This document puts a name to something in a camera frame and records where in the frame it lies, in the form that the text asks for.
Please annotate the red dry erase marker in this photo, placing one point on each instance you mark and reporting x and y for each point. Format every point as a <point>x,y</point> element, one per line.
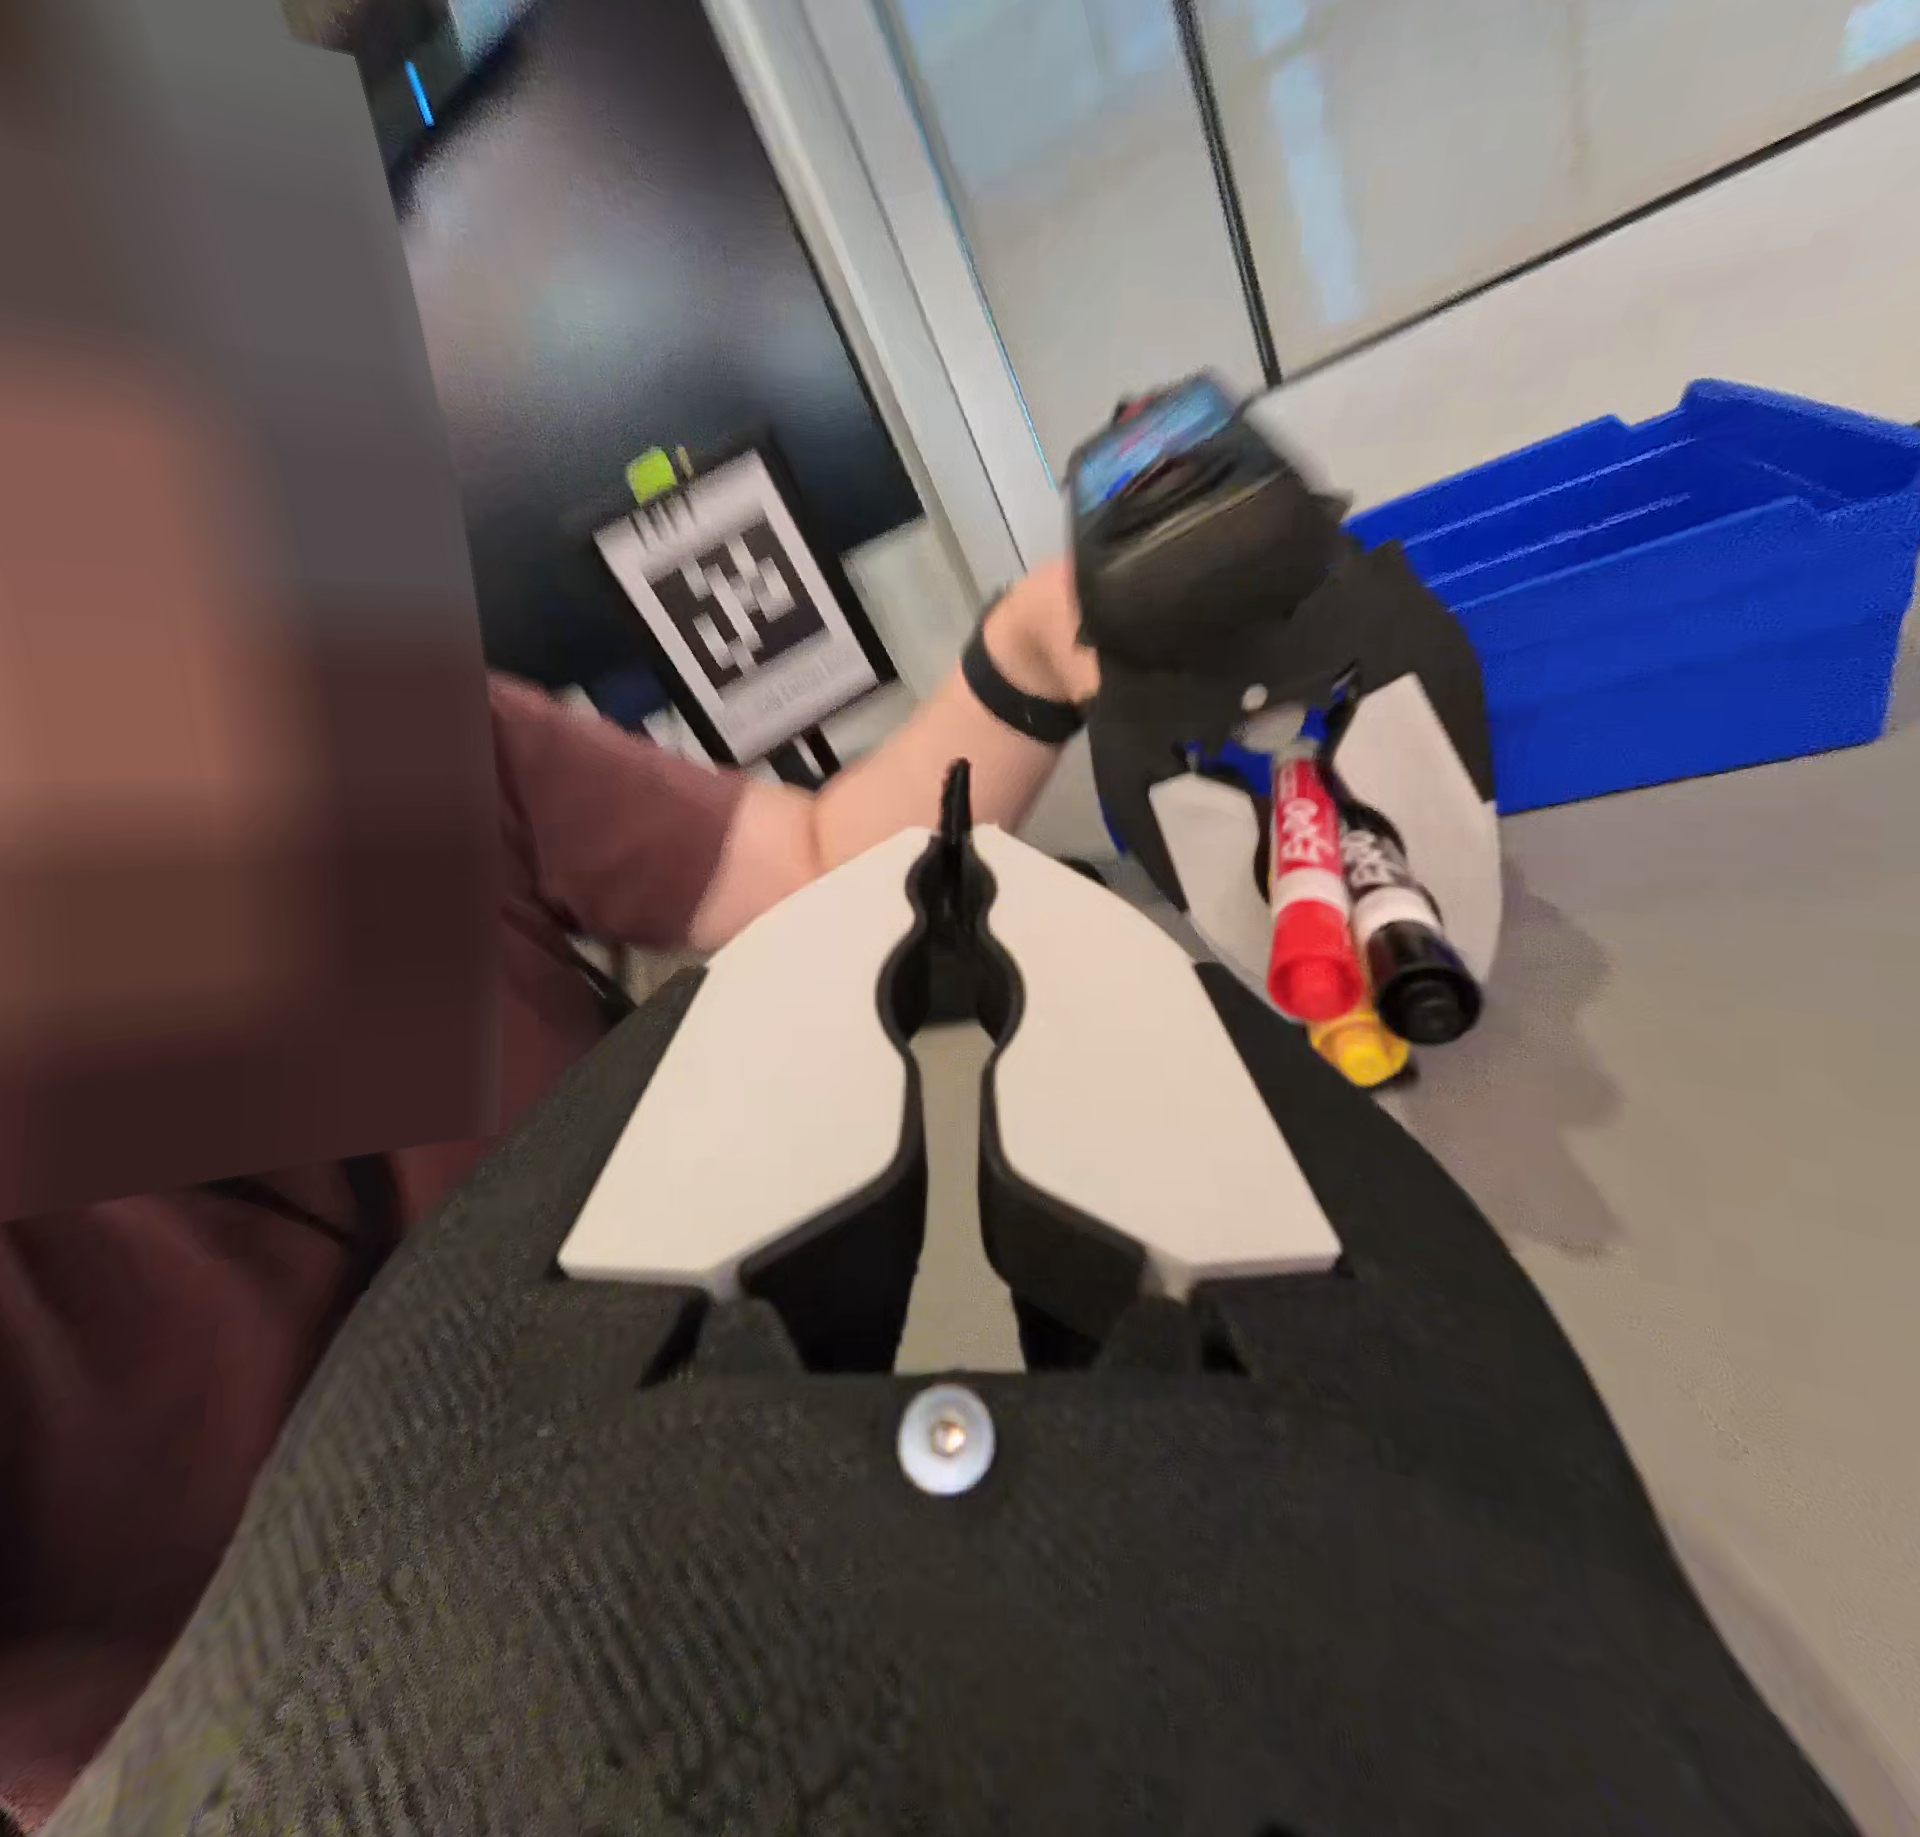
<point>1307,892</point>

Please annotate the black screen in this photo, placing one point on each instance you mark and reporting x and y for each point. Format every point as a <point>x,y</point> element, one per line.
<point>600,218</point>

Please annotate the blue plastic bin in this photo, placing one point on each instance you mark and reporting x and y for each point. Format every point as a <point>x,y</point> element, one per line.
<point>1651,608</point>

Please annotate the black wristband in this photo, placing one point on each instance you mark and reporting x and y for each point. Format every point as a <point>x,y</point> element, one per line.
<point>1006,699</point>

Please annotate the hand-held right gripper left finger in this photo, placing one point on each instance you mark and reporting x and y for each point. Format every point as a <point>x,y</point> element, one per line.
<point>720,1117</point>

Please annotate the person's left hand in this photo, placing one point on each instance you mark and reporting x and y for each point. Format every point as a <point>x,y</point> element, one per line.
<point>1035,637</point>

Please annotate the person's left forearm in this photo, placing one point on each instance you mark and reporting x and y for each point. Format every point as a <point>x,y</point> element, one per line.
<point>870,818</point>

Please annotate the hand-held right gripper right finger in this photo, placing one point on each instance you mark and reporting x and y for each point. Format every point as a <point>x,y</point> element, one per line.
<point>1141,1117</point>

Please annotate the green clip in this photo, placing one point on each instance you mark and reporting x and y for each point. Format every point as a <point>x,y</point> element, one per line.
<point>656,475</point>

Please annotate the black and white tag board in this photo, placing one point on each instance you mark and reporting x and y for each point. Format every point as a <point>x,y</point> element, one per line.
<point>736,608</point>

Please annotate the yellow marker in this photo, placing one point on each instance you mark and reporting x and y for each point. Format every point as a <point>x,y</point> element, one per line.
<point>1362,1053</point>

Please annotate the black dry erase marker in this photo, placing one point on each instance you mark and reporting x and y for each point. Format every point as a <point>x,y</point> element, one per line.
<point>1401,937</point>

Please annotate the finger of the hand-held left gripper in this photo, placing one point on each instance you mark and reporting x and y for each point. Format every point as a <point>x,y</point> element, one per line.
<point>1201,863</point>
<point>1432,818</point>

